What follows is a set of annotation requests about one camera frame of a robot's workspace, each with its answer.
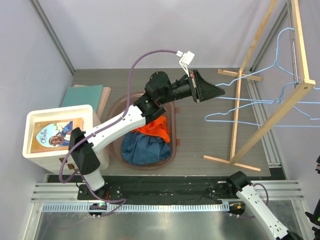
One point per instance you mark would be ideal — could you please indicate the teal book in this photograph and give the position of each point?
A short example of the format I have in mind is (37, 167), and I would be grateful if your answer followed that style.
(83, 95)

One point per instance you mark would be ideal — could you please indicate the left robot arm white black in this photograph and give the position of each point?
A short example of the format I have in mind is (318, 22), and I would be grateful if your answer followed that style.
(159, 90)

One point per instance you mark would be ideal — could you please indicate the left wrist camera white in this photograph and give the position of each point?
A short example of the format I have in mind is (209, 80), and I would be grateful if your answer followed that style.
(185, 59)

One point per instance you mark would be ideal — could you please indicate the white drawer box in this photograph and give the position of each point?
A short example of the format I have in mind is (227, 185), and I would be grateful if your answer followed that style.
(52, 161)

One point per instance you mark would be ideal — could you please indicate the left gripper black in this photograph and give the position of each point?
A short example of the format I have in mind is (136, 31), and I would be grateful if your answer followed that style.
(199, 88)

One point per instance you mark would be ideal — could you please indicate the white slotted cable duct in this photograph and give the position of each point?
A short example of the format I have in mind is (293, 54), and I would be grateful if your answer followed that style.
(99, 207)

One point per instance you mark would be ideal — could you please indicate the light blue wire hanger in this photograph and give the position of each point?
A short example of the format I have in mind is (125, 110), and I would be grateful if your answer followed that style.
(248, 112)

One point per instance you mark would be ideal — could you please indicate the pink transparent plastic bin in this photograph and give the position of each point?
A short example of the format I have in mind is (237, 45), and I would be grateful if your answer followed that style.
(114, 148)

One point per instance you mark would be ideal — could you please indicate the wooden clothes rack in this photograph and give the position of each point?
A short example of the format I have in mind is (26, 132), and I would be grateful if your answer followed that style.
(305, 85)

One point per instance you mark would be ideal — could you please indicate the aluminium frame rails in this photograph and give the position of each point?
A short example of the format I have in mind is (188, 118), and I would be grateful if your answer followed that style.
(54, 193)

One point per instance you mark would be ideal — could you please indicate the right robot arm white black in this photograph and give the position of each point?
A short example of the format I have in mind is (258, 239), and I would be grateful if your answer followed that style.
(255, 194)

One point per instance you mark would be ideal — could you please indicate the light blue hanger orange shirt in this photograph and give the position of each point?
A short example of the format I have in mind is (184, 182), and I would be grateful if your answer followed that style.
(274, 64)

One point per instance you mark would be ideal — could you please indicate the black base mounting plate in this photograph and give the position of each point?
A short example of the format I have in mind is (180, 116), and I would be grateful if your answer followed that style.
(168, 190)

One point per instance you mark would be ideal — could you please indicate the orange t shirt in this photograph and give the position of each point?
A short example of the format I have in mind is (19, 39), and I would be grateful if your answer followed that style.
(157, 128)

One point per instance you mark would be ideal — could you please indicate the blue t shirt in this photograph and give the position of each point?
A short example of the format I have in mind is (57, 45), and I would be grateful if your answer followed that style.
(140, 149)

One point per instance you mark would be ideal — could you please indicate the Othello book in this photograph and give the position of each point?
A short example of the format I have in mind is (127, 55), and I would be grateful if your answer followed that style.
(54, 135)

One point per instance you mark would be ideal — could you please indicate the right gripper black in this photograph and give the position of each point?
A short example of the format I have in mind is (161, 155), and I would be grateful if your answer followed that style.
(315, 218)

